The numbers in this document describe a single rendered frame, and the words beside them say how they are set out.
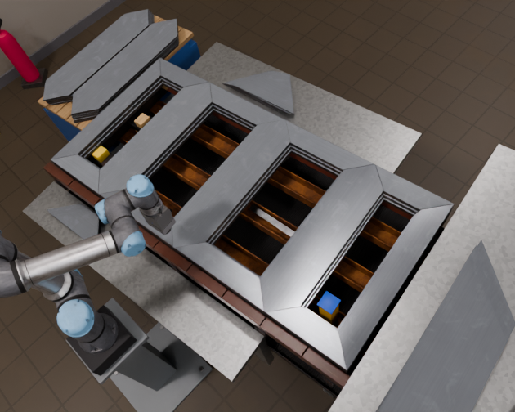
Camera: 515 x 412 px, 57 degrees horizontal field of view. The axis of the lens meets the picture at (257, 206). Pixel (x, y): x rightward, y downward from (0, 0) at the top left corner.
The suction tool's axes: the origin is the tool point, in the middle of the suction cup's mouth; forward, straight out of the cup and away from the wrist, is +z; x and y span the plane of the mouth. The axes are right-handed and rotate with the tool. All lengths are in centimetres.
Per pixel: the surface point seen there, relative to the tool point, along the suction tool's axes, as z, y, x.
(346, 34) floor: 93, 48, -220
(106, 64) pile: 11, 97, -58
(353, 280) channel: 27, -64, -30
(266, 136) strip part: 9, -2, -60
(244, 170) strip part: 9.2, -4.5, -41.1
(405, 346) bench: -10, -91, -7
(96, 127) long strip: 10, 70, -25
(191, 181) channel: 27.7, 22.9, -32.4
